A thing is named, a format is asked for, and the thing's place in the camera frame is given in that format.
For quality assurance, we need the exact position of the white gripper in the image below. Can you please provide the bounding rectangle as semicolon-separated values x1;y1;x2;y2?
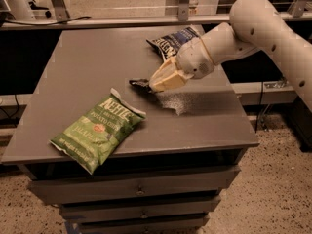
149;37;215;93

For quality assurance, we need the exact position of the black rxbar chocolate wrapper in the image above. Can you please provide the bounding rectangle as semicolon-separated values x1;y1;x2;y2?
129;79;152;93

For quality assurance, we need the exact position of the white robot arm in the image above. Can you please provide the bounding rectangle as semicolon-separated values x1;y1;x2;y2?
149;0;312;110

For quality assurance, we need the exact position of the blue kettle chip bag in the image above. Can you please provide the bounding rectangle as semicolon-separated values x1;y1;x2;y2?
146;25;205;61

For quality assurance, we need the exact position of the green jalapeno chip bag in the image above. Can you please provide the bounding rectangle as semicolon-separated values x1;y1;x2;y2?
50;89;146;175

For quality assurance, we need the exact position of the grey drawer cabinet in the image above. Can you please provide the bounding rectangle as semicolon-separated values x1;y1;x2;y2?
3;27;257;234

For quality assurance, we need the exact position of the middle grey drawer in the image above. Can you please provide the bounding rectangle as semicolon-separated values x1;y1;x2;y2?
60;194;220;223

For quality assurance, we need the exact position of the grey drawer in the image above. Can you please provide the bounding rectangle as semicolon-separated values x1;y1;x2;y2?
60;194;220;223
29;166;240;205
79;214;208;234

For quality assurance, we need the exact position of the bottom grey drawer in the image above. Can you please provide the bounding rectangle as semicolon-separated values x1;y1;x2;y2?
79;214;208;234

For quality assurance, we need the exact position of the top grey drawer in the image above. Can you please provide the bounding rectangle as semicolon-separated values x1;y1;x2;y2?
29;166;240;205

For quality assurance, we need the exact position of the metal bracket post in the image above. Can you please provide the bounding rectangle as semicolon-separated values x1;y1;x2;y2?
177;0;189;20
51;0;70;22

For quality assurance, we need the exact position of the black cable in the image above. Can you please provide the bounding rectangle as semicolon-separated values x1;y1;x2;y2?
3;15;92;27

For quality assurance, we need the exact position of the grey metal rail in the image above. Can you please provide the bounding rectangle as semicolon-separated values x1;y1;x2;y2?
0;11;312;31

